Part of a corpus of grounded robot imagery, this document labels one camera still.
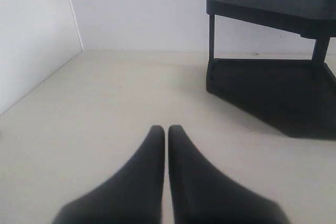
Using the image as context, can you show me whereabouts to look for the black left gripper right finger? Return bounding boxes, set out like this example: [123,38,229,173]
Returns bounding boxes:
[168,125,289,223]

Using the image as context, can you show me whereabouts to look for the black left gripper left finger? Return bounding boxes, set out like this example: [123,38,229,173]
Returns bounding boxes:
[53,125,165,223]

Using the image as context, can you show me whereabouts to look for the black metal shelf rack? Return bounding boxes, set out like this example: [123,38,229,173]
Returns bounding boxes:
[206,0,335,140]

